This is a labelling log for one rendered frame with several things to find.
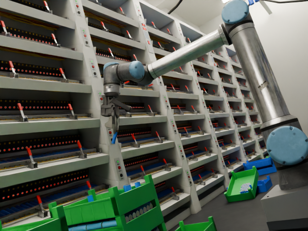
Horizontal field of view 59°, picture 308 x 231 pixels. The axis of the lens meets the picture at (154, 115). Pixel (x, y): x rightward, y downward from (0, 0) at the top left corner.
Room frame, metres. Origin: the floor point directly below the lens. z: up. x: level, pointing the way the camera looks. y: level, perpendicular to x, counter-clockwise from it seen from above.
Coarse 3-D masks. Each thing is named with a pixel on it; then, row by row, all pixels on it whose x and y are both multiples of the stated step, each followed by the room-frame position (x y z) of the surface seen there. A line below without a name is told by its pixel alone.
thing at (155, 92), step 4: (124, 84) 1.98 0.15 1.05; (124, 88) 1.71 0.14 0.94; (128, 88) 1.74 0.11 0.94; (152, 88) 2.06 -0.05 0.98; (156, 88) 2.07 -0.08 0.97; (124, 92) 1.72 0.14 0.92; (128, 92) 1.75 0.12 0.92; (132, 92) 1.79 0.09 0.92; (136, 92) 1.82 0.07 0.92; (140, 92) 1.86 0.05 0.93; (144, 92) 1.90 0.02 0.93; (148, 92) 1.94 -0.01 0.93; (152, 92) 1.98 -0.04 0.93; (156, 92) 2.02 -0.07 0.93; (148, 96) 1.95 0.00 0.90; (152, 96) 1.99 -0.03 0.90; (156, 96) 2.03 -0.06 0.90
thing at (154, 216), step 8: (152, 200) 0.94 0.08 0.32; (160, 208) 0.95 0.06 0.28; (120, 216) 0.78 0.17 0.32; (144, 216) 0.87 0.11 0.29; (152, 216) 0.90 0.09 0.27; (160, 216) 0.94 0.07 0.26; (120, 224) 0.78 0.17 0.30; (128, 224) 0.80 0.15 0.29; (136, 224) 0.83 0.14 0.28; (144, 224) 0.86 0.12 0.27; (152, 224) 0.89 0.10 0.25
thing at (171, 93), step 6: (168, 84) 2.51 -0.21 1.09; (174, 84) 2.60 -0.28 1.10; (168, 90) 2.30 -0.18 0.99; (174, 90) 2.28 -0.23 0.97; (186, 90) 2.70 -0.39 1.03; (192, 90) 2.66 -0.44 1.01; (198, 90) 2.63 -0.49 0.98; (168, 96) 2.18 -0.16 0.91; (174, 96) 2.26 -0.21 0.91; (180, 96) 2.34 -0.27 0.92; (186, 96) 2.43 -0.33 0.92; (192, 96) 2.54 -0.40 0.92
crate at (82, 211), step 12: (108, 192) 1.05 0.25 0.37; (120, 192) 1.02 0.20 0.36; (132, 192) 0.84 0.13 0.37; (144, 192) 0.89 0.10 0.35; (48, 204) 0.93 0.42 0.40; (72, 204) 1.01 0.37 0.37; (84, 204) 0.84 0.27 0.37; (96, 204) 0.82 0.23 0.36; (108, 204) 0.79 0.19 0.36; (120, 204) 0.79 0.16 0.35; (132, 204) 0.83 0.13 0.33; (72, 216) 0.87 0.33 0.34; (84, 216) 0.85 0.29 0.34; (96, 216) 0.82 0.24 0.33; (108, 216) 0.80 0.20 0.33
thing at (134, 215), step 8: (136, 208) 0.92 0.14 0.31; (144, 208) 0.89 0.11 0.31; (152, 208) 0.93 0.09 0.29; (128, 216) 0.82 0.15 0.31; (136, 216) 0.85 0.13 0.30; (80, 224) 0.94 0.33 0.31; (88, 224) 0.87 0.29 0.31; (96, 224) 0.84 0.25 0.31; (104, 224) 0.82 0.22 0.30; (112, 224) 0.80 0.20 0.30
